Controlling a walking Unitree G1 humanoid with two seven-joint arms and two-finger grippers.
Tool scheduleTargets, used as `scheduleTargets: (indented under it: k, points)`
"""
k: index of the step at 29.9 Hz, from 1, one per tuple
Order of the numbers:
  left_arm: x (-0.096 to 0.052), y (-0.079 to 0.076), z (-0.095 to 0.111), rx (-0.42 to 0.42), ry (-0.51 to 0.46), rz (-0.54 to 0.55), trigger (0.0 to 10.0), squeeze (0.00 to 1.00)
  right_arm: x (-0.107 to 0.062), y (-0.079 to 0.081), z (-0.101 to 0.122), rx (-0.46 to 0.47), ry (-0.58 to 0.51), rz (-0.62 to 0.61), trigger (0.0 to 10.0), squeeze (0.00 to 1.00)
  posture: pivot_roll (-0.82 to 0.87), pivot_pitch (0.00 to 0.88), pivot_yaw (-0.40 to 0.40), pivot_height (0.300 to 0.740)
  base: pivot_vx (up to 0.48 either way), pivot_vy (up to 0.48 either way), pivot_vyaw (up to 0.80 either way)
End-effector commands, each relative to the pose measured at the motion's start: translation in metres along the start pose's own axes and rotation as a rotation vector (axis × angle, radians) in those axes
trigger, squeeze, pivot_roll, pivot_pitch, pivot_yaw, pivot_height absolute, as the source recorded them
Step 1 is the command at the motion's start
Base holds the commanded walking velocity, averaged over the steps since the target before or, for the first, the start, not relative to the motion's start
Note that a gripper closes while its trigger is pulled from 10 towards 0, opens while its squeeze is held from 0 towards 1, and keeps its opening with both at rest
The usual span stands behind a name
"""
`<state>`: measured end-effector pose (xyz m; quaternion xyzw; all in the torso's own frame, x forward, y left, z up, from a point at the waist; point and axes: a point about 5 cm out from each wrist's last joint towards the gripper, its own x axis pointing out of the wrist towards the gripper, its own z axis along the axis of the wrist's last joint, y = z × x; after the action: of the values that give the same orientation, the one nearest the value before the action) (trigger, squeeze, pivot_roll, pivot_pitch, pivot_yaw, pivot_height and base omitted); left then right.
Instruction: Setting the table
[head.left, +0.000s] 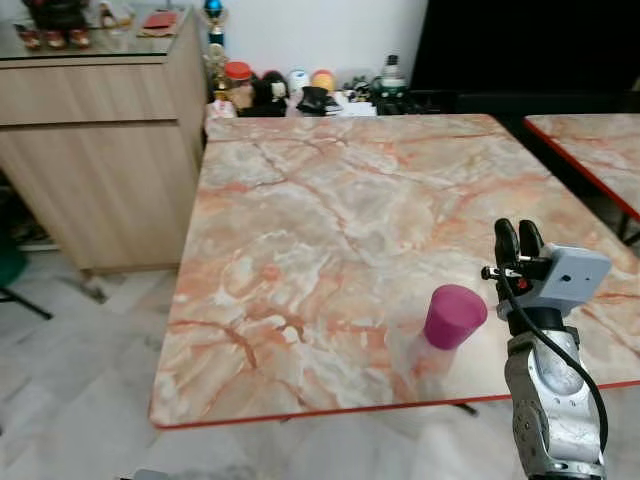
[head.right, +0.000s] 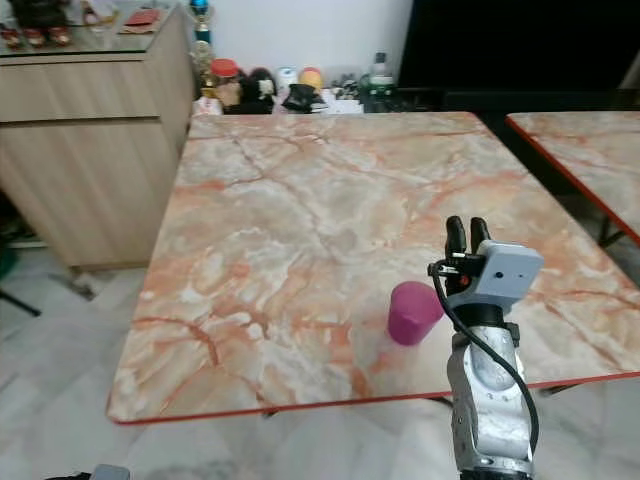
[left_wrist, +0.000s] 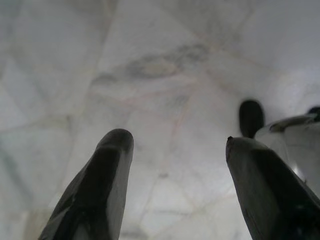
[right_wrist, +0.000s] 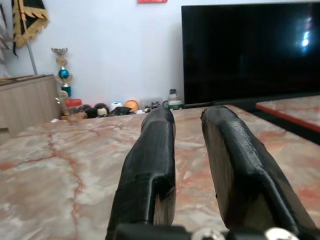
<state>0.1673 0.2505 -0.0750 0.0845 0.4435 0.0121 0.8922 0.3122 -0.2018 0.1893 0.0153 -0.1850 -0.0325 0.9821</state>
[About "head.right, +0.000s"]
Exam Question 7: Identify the pink plastic cup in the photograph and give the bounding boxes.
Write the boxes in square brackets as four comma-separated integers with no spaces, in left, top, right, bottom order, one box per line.
[387,280,445,347]

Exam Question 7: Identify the red capped figurine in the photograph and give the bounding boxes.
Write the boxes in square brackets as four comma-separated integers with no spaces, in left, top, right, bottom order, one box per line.
[209,58,241,109]

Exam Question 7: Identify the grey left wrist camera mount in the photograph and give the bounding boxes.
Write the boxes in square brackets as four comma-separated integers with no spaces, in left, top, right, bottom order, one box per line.
[74,464,132,480]

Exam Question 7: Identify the light wooden cabinet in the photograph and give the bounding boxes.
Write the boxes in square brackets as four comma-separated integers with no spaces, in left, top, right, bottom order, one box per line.
[0,4,197,272]

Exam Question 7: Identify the orange round ornament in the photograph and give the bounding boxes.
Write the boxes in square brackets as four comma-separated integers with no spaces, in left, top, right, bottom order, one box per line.
[298,67,324,91]

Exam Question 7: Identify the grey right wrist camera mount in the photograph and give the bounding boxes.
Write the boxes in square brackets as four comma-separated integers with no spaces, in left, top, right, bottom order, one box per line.
[470,239,545,307]

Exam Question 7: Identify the black plush figure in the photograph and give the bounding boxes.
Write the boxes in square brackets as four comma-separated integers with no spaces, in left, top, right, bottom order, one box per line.
[244,67,279,113]

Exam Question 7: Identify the red flat box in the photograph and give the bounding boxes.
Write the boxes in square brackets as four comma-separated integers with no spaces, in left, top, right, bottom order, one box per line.
[122,7,162,34]

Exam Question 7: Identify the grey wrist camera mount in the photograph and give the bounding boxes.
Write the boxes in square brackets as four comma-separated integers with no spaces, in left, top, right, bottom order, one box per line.
[74,464,132,480]
[470,239,545,307]

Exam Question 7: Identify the blue and gold trophy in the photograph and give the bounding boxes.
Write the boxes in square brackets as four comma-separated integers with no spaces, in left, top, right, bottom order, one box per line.
[189,0,213,46]

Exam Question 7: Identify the green bottle with white cap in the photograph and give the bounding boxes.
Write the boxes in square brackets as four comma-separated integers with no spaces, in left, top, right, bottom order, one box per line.
[365,52,396,111]

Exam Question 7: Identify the black television screen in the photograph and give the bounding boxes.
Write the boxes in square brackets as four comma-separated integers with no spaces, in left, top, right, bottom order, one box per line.
[397,0,640,92]

